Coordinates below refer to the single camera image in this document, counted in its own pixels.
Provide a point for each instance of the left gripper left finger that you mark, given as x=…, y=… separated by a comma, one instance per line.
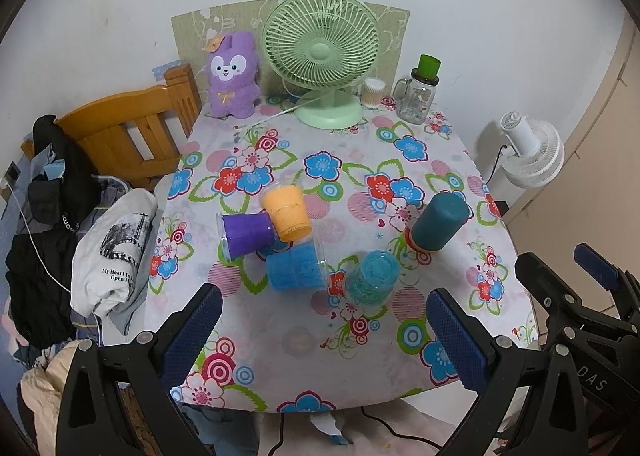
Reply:
x=93, y=418

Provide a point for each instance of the white floor fan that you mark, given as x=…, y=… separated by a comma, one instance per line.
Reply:
x=538, y=151

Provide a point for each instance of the glass jar mug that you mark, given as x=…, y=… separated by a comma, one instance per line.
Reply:
x=414, y=96

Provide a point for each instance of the cotton swab container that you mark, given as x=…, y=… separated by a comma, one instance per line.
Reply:
x=372, y=92

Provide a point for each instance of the cream jacket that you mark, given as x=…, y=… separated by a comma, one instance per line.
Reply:
x=42, y=389

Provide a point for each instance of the turquoise clear cup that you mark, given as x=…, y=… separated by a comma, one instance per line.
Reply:
x=373, y=280

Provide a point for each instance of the black clothing pile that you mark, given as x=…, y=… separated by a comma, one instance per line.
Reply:
x=61, y=194

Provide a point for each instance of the orange cup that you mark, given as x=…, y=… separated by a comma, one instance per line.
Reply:
x=287, y=211

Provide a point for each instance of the floral tablecloth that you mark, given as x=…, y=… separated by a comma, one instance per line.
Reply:
x=313, y=350

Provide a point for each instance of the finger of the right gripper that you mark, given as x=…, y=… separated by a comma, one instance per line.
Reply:
x=622, y=285
x=550, y=280

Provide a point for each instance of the green desk fan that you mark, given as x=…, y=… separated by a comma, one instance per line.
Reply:
x=324, y=47

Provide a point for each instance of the dark teal cup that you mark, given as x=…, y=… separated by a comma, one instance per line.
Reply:
x=440, y=220

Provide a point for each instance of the wooden chair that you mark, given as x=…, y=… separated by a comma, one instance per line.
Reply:
x=126, y=135

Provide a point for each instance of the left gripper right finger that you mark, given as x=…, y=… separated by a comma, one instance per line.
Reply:
x=552, y=420

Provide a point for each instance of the blue cup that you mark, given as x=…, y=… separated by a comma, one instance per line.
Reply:
x=302, y=266

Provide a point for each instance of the purple cup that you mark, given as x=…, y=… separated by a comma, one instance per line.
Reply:
x=244, y=233

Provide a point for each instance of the white printed t-shirt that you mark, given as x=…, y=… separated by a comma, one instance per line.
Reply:
x=107, y=264

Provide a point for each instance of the purple plush bunny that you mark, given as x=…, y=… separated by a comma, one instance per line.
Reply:
x=232, y=69

